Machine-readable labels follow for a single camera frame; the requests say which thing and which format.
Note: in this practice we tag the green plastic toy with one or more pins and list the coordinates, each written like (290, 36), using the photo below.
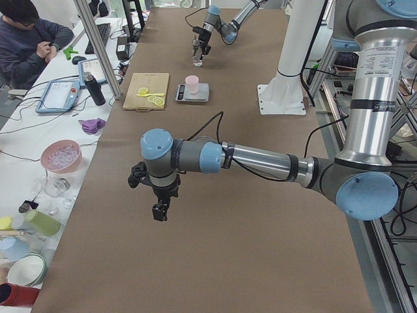
(69, 51)

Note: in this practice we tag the person in dark sweater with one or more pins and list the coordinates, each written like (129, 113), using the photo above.
(28, 43)

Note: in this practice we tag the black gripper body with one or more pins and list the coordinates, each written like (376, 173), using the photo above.
(163, 192)
(205, 38)

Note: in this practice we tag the blue teach pendant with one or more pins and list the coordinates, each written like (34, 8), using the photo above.
(59, 96)
(93, 67)

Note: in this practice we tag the pink bowl with pieces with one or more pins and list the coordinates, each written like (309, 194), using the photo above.
(63, 156)

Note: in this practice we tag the bamboo cutting board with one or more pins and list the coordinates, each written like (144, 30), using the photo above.
(155, 82)

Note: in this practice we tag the green cup lying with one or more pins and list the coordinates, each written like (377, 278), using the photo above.
(42, 223)

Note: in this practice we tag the blue teach pendant far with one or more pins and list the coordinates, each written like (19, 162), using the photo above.
(93, 67)

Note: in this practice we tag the red cup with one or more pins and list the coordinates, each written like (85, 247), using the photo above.
(19, 296)

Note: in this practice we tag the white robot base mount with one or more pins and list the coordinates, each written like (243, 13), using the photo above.
(283, 94)

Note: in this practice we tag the light blue cup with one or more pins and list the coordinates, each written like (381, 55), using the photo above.
(14, 248)

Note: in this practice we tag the glass cup clear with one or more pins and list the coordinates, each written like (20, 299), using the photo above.
(55, 187)

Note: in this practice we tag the lemon slice front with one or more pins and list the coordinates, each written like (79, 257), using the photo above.
(159, 101)

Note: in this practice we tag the aluminium frame post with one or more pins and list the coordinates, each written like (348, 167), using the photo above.
(98, 45)

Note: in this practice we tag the lemon slice pair top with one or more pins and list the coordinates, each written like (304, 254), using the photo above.
(143, 91)

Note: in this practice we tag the black thermos bottle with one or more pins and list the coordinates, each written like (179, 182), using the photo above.
(94, 89)

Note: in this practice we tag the black power box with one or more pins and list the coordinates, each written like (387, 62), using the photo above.
(123, 48)

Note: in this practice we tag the purple cloth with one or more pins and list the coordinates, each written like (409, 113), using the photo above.
(92, 126)

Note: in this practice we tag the blue teach pendant near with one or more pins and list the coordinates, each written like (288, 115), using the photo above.
(59, 96)

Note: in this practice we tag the black computer mouse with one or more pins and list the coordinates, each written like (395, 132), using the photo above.
(77, 59)

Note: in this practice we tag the glass sauce bottle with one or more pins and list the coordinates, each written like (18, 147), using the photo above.
(197, 54)

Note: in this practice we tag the white green bowl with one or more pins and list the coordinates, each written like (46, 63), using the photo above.
(28, 271)

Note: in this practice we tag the yellow plastic knife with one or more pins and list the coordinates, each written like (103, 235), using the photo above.
(150, 94)

